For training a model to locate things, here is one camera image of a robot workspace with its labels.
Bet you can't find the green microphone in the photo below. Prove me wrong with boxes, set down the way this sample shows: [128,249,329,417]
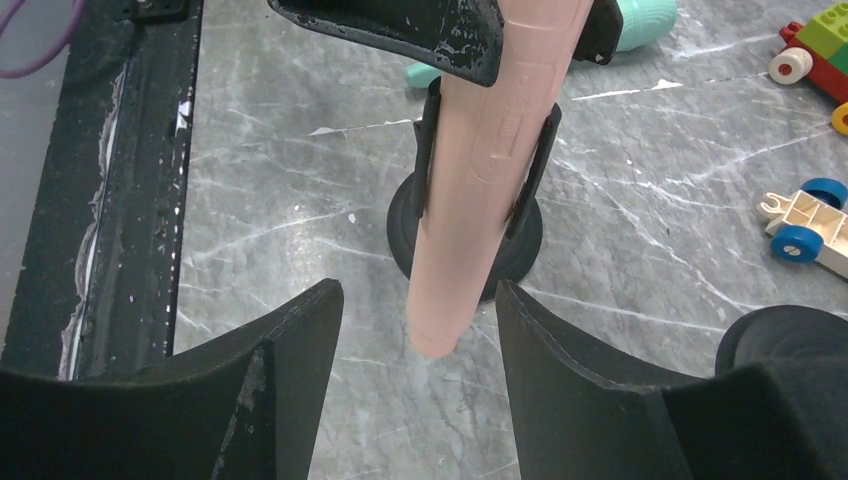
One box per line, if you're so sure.
[404,0,678,89]

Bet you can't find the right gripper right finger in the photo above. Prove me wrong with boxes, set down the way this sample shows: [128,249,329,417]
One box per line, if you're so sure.
[496,282,847,479]

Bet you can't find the beige toy chassis blue wheels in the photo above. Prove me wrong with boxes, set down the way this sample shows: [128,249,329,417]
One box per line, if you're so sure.
[756,177,847,279]

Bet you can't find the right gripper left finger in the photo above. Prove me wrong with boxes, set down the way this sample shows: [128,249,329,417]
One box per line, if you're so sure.
[1,279,344,479]

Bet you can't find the pink microphone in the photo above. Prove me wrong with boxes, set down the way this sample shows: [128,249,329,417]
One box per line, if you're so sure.
[407,0,592,358]

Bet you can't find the black base frame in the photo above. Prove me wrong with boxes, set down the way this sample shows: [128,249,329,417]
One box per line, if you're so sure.
[1,1,203,380]

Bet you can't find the colourful toy brick car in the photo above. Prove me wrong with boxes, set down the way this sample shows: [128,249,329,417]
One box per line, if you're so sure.
[768,1,847,135]

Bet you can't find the black round-base mic stand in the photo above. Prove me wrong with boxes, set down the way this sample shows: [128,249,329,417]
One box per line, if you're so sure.
[714,305,847,375]
[386,78,562,302]

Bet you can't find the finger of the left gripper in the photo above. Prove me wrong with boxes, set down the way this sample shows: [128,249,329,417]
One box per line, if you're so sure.
[572,0,624,65]
[268,0,504,87]

